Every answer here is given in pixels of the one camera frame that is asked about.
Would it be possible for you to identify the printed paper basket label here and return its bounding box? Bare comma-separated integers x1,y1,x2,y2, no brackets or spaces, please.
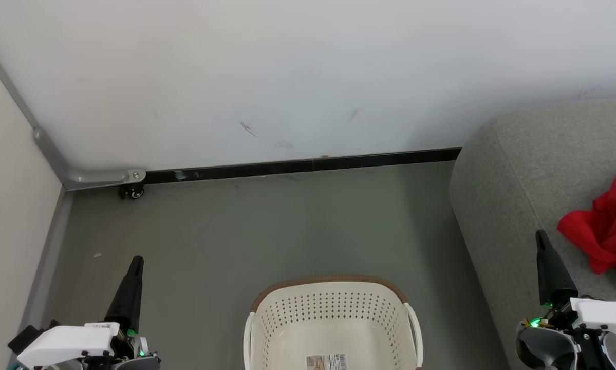
306,353,349,370

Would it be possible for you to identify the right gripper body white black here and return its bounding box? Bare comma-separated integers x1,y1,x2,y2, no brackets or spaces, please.
524,297,616,370

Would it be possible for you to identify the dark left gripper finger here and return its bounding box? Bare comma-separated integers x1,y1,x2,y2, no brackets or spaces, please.
104,255,145,334

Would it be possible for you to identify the cream perforated plastic laundry basket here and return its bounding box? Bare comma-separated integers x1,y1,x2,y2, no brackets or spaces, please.
243,275,424,370

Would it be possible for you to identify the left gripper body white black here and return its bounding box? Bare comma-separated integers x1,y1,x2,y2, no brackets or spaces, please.
17,322,160,370

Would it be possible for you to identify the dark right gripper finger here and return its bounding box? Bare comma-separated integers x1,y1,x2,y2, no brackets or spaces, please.
535,229,580,308

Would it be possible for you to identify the grey fabric sofa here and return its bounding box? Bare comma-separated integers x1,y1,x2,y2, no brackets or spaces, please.
449,98,616,370

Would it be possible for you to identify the small black caster wheel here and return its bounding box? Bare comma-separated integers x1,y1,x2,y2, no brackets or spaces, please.
118,183,145,200

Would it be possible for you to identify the black wall baseboard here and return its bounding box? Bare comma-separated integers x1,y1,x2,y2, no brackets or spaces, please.
143,147,463,185

